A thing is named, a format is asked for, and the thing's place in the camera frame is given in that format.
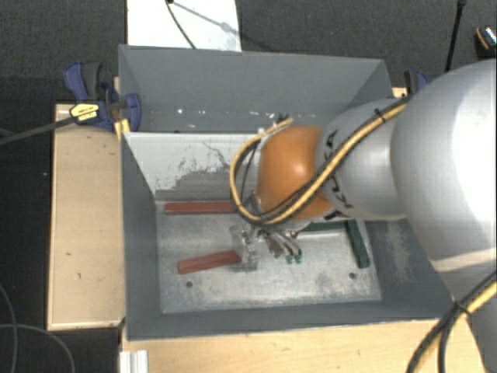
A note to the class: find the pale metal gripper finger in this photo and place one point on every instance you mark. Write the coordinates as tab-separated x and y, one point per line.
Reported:
248	259
241	238

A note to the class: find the red-brown flat block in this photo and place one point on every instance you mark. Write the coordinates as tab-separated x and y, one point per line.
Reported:
206	262
198	208

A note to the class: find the dark green flat block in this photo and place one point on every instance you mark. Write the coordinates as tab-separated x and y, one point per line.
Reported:
326	227
359	247

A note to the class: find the grey metal bin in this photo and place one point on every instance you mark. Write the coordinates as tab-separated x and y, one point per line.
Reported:
202	91

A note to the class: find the pale wood board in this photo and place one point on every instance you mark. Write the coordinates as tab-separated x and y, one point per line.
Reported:
85	216

